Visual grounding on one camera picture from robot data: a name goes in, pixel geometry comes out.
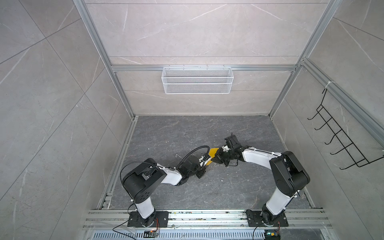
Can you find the black wire hook rack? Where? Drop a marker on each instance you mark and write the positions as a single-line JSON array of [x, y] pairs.
[[340, 136]]

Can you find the right green circuit board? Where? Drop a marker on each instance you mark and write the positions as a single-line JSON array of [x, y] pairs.
[[272, 235]]

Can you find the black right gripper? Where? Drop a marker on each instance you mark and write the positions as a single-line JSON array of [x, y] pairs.
[[217, 158]]

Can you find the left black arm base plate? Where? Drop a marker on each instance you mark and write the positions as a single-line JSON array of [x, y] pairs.
[[156, 219]]

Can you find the left green circuit board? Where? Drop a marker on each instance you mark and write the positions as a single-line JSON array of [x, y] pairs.
[[151, 234]]

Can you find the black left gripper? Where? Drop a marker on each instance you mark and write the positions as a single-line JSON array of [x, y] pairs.
[[203, 171]]

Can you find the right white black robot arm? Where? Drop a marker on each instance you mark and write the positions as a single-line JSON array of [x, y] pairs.
[[289, 175]]

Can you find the green circuit board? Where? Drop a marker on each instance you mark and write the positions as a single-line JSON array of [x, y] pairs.
[[151, 234], [272, 235]]

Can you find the yellow square paper sheet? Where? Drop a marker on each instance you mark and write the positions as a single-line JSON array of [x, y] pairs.
[[212, 154]]

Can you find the white wire mesh basket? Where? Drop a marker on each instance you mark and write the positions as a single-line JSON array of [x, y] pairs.
[[197, 80]]

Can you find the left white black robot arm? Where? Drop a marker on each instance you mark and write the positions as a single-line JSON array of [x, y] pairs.
[[143, 180]]

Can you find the aluminium front rail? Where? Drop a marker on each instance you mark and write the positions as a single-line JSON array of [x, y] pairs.
[[209, 219]]

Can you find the aluminium corner frame post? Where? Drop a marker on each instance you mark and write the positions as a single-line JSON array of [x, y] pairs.
[[90, 26]]

